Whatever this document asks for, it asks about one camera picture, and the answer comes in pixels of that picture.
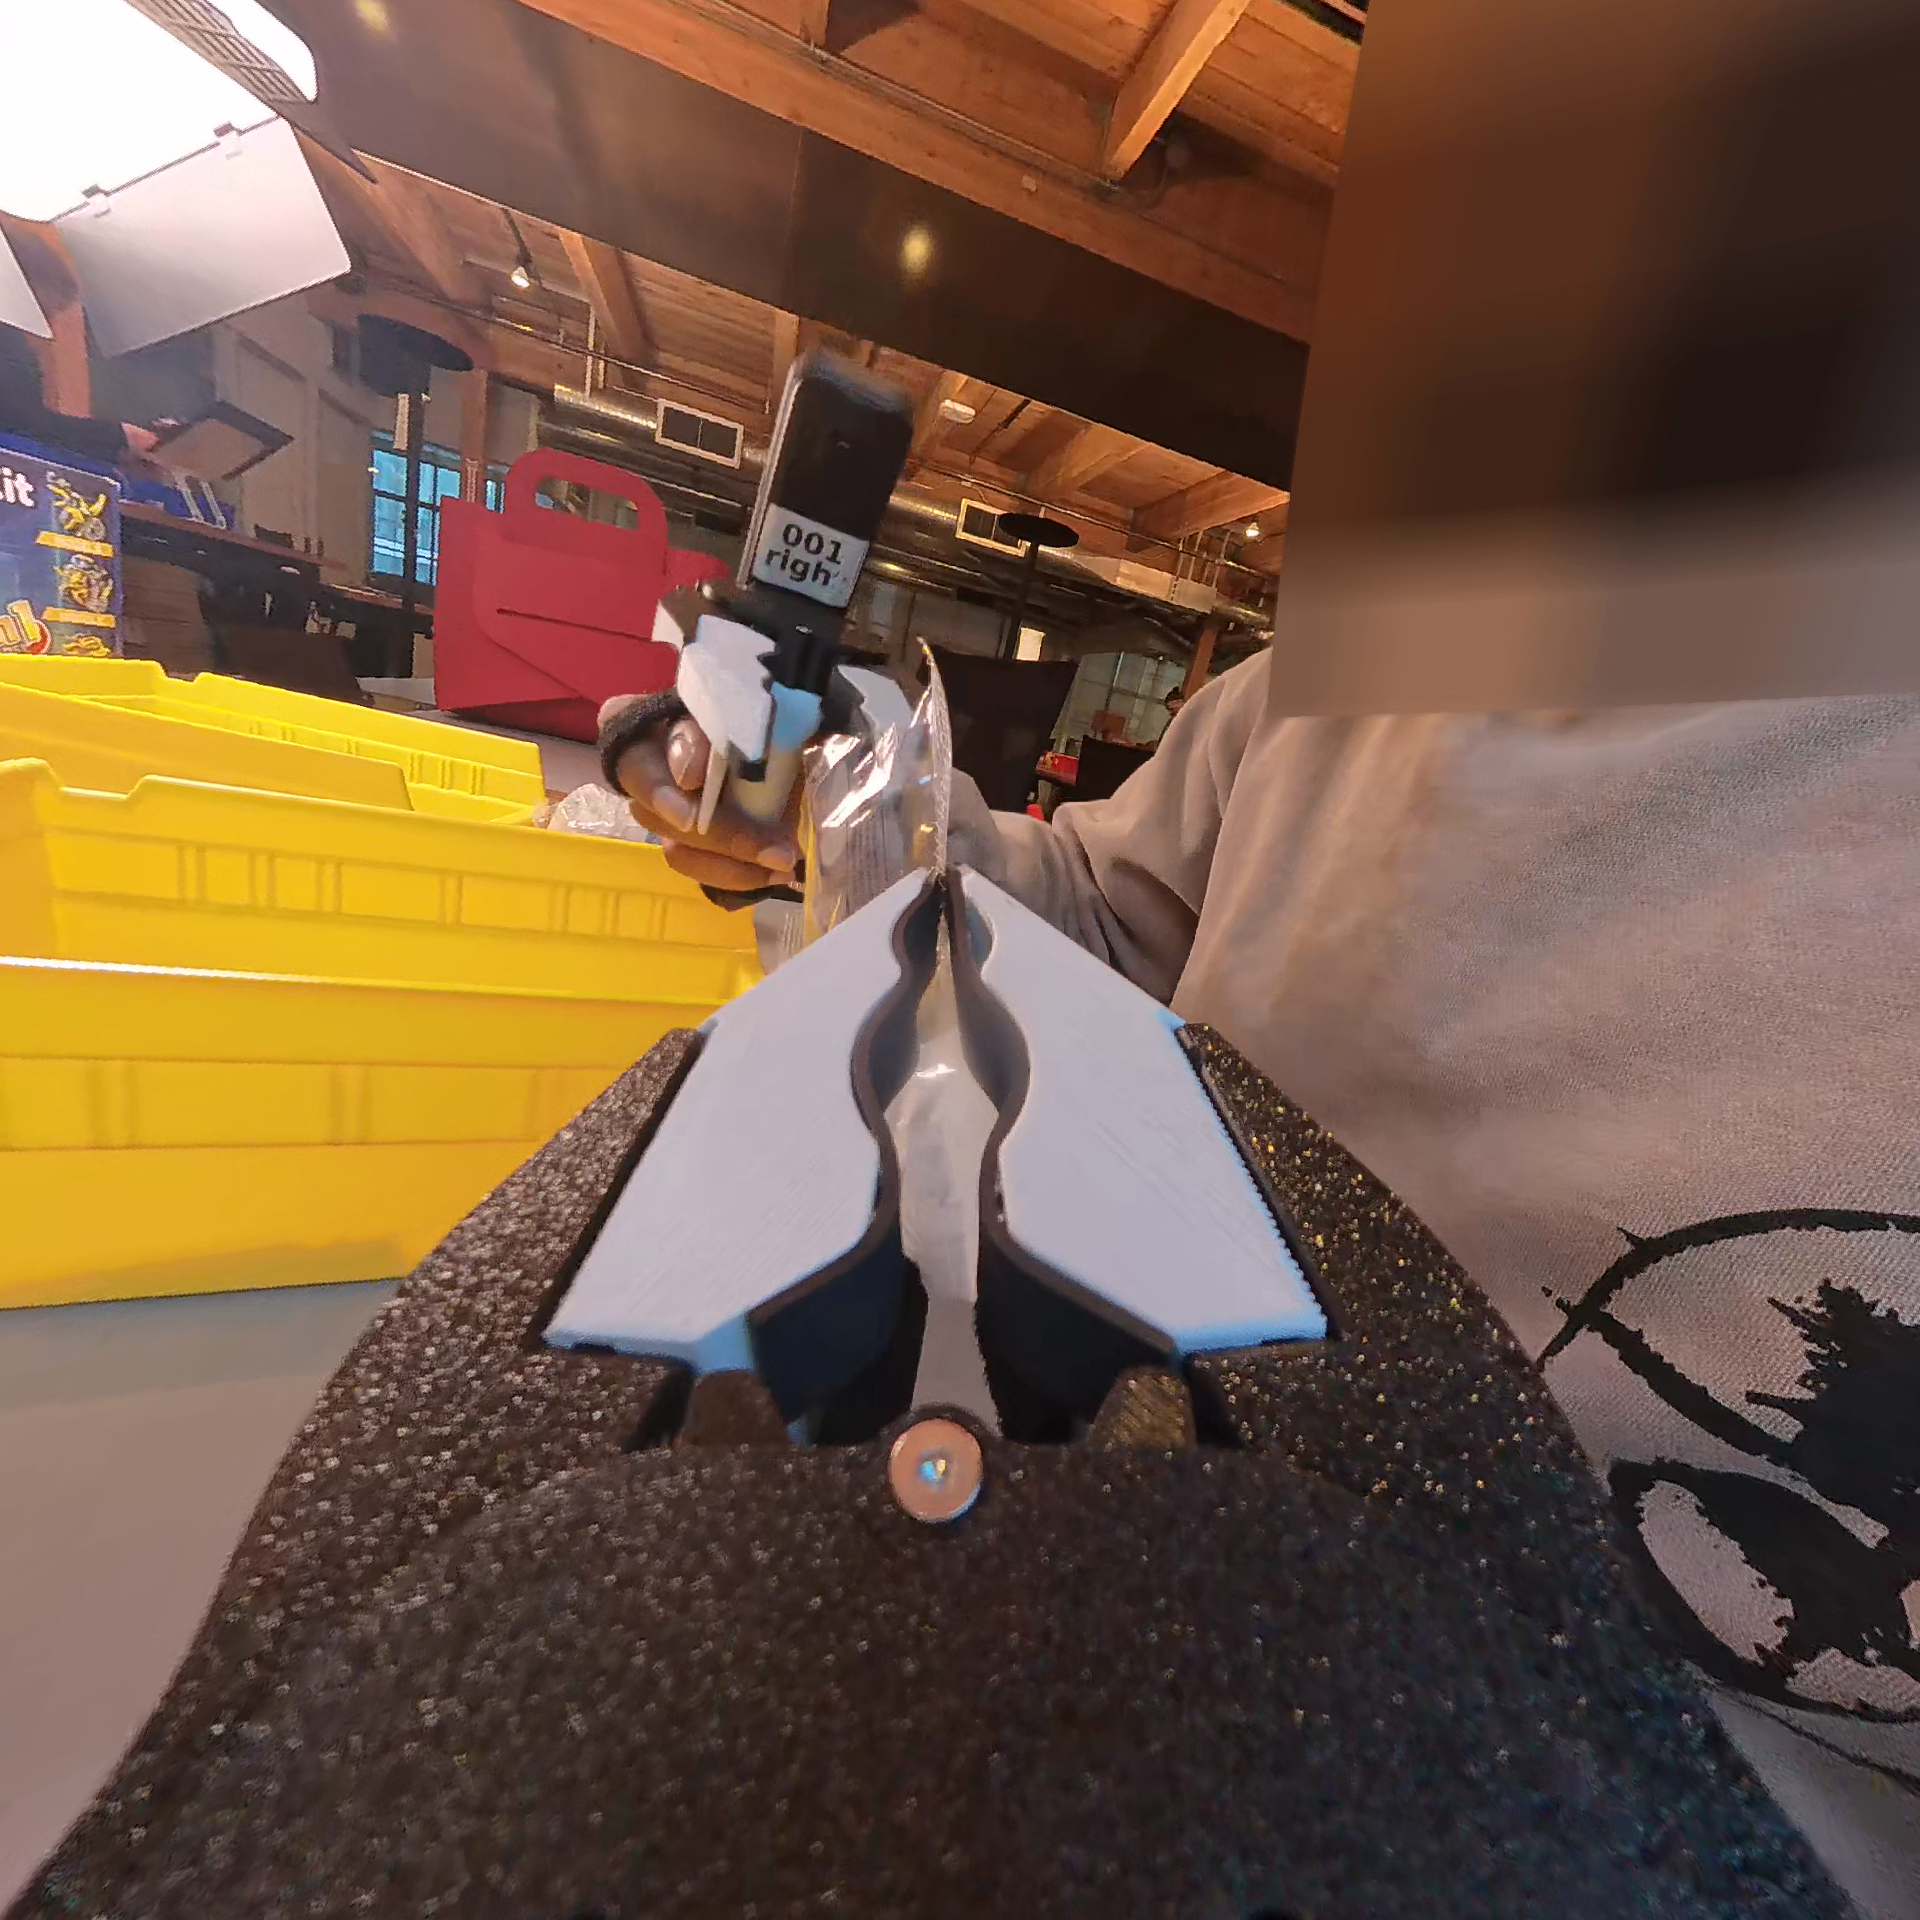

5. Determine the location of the person's right forearm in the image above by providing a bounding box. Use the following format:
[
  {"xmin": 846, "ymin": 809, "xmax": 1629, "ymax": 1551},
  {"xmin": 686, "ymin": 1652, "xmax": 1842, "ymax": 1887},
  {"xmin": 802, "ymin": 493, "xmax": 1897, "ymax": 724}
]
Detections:
[{"xmin": 825, "ymin": 651, "xmax": 1277, "ymax": 1008}]

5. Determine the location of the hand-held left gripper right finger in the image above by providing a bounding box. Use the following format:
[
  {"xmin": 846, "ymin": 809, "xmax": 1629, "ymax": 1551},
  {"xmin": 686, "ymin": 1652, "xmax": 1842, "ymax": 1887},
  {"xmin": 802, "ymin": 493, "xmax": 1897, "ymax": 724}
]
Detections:
[{"xmin": 948, "ymin": 868, "xmax": 1327, "ymax": 1379}]

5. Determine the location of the yellow bin with bricks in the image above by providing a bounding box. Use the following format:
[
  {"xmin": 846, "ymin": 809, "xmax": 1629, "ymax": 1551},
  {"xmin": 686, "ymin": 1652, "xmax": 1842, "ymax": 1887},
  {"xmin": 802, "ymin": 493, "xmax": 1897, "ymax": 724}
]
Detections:
[
  {"xmin": 0, "ymin": 757, "xmax": 773, "ymax": 1309},
  {"xmin": 0, "ymin": 655, "xmax": 557, "ymax": 817}
]

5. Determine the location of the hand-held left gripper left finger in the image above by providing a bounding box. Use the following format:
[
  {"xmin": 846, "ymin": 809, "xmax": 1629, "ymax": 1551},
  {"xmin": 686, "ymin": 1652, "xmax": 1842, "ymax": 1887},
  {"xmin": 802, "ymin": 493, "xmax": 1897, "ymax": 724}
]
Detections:
[{"xmin": 547, "ymin": 868, "xmax": 947, "ymax": 1369}]

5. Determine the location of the printed toy box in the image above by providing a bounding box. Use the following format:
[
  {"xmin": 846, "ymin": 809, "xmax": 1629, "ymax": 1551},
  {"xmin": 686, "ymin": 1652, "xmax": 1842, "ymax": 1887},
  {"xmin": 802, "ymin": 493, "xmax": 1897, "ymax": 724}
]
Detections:
[{"xmin": 0, "ymin": 445, "xmax": 127, "ymax": 663}]

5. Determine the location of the white studio softbox light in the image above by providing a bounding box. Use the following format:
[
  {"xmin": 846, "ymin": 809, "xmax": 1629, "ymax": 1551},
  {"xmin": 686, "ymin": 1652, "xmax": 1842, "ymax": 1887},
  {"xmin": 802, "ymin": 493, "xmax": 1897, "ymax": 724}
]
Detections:
[{"xmin": 0, "ymin": 0, "xmax": 357, "ymax": 356}]

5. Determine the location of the person's right hand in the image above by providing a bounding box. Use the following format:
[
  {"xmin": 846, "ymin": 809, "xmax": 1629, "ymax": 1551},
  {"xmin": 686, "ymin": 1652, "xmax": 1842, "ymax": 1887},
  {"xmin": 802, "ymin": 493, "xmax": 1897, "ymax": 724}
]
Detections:
[{"xmin": 595, "ymin": 689, "xmax": 811, "ymax": 902}]

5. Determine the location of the small clear bag white label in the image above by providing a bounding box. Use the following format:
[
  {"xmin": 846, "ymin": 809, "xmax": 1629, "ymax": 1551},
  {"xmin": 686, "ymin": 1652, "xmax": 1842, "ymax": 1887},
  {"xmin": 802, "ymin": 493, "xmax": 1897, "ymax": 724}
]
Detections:
[{"xmin": 791, "ymin": 639, "xmax": 1009, "ymax": 1431}]

